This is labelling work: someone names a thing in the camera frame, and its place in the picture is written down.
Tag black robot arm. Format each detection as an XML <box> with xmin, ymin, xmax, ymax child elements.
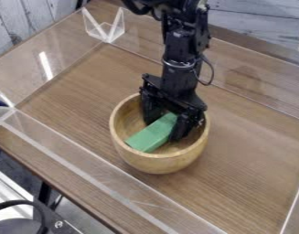
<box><xmin>121</xmin><ymin>0</ymin><xmax>211</xmax><ymax>141</ymax></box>

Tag green rectangular block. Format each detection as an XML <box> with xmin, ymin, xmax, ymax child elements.
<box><xmin>124</xmin><ymin>112</ymin><xmax>177</xmax><ymax>153</ymax></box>

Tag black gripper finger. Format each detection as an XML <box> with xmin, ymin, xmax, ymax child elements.
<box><xmin>168</xmin><ymin>112</ymin><xmax>204</xmax><ymax>142</ymax></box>
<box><xmin>140</xmin><ymin>91</ymin><xmax>164</xmax><ymax>124</ymax></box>

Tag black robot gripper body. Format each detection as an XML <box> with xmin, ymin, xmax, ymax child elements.
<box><xmin>139</xmin><ymin>59</ymin><xmax>207</xmax><ymax>115</ymax></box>

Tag black table leg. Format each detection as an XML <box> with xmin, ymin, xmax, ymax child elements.
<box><xmin>37</xmin><ymin>182</ymin><xmax>52</xmax><ymax>205</ymax></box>

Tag brown wooden bowl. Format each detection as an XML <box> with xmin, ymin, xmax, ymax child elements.
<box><xmin>108</xmin><ymin>93</ymin><xmax>211</xmax><ymax>175</ymax></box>

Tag black cable loop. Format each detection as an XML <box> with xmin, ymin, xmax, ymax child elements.
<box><xmin>0</xmin><ymin>199</ymin><xmax>49</xmax><ymax>234</ymax></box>

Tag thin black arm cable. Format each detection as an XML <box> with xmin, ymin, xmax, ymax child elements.
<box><xmin>192</xmin><ymin>54</ymin><xmax>216</xmax><ymax>87</ymax></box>

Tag clear acrylic tray enclosure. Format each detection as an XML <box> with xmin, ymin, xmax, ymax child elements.
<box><xmin>0</xmin><ymin>2</ymin><xmax>299</xmax><ymax>234</ymax></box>

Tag black metal base plate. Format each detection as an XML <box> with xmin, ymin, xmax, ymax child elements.
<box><xmin>33</xmin><ymin>207</ymin><xmax>83</xmax><ymax>234</ymax></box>

